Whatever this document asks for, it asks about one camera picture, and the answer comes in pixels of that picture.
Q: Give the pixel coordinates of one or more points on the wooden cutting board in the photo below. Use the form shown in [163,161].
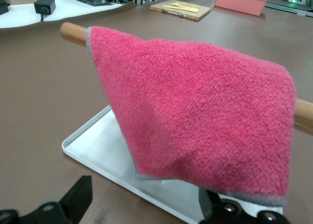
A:
[195,15]

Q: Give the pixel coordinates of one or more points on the pink and grey cloth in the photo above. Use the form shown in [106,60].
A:
[195,111]

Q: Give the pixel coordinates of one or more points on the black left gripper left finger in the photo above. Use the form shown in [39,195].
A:
[61,209]

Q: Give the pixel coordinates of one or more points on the yellow plastic fork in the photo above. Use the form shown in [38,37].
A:
[171,6]

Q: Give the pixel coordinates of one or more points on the pink plastic bin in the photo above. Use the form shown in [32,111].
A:
[239,2]

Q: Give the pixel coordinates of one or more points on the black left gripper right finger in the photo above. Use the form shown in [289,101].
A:
[244,217]

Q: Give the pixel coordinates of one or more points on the black power adapter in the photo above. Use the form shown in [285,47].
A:
[45,6]

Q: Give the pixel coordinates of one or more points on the lemon slice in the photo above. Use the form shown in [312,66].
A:
[194,6]
[180,1]

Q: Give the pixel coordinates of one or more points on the white rack tray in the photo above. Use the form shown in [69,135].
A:
[97,145]

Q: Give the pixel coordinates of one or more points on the wooden chopsticks pair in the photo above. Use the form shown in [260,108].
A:
[73,34]

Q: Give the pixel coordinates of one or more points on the yellow plastic knife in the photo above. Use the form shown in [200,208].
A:
[190,10]

